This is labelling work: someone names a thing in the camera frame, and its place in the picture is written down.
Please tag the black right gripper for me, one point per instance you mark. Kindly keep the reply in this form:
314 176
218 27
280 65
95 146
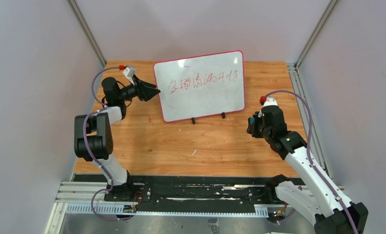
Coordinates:
255 124

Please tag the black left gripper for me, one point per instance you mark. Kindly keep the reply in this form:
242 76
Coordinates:
138 88

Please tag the blue black foam eraser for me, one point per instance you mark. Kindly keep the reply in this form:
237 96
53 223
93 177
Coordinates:
250 121

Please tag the pink framed whiteboard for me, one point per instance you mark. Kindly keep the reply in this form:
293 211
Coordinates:
201 86

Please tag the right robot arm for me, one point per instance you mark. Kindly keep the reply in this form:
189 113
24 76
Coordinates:
312 181

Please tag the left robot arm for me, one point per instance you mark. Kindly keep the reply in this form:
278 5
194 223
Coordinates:
93 140

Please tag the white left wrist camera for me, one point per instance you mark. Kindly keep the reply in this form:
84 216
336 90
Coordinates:
129 73

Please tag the aluminium side rail right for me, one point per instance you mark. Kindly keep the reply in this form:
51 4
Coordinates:
299 89

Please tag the black mounting base plate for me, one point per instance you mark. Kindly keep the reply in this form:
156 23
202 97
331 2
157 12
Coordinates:
200 194

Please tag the left aluminium corner post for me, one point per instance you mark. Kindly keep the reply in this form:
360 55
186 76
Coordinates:
73 4

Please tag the aluminium corner post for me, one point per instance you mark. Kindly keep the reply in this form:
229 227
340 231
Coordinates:
73 4
316 32

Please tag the aluminium frame rail front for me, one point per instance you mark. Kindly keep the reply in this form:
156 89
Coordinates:
80 208

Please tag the right aluminium corner post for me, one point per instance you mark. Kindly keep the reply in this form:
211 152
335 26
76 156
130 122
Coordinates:
316 32

